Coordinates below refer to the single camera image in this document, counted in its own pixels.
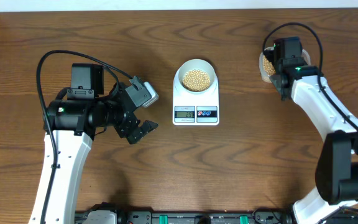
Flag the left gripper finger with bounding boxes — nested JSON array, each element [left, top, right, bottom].
[[135, 120, 158, 143], [125, 76, 150, 108]]

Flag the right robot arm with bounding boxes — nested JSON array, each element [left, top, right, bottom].
[[262, 37, 358, 223]]

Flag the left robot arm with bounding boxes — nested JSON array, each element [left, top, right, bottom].
[[29, 63, 158, 223]]

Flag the white digital kitchen scale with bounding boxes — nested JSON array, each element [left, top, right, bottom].
[[172, 77, 219, 126]]

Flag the soybeans in bowl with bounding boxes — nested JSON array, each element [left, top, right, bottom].
[[182, 69, 211, 92]]

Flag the light blue bowl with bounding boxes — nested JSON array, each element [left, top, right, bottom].
[[175, 59, 218, 93]]

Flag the clear plastic container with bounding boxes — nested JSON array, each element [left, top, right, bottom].
[[259, 50, 311, 83]]

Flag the pile of soybeans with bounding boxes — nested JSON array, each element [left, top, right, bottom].
[[263, 55, 275, 75]]

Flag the left black cable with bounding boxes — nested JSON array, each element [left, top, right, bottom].
[[35, 49, 135, 224]]

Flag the black cable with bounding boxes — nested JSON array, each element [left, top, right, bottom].
[[262, 22, 358, 156], [35, 49, 135, 224]]

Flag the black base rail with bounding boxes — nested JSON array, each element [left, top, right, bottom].
[[74, 202, 296, 224]]

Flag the right black cable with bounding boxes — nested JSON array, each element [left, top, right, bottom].
[[262, 22, 358, 156]]

